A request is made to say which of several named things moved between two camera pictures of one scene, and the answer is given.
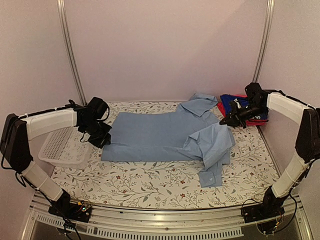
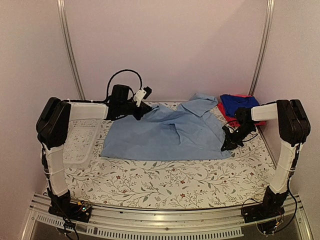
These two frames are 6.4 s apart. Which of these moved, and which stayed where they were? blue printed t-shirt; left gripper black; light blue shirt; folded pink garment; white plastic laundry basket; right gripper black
Moved: light blue shirt; left gripper black; right gripper black
Stayed: blue printed t-shirt; folded pink garment; white plastic laundry basket
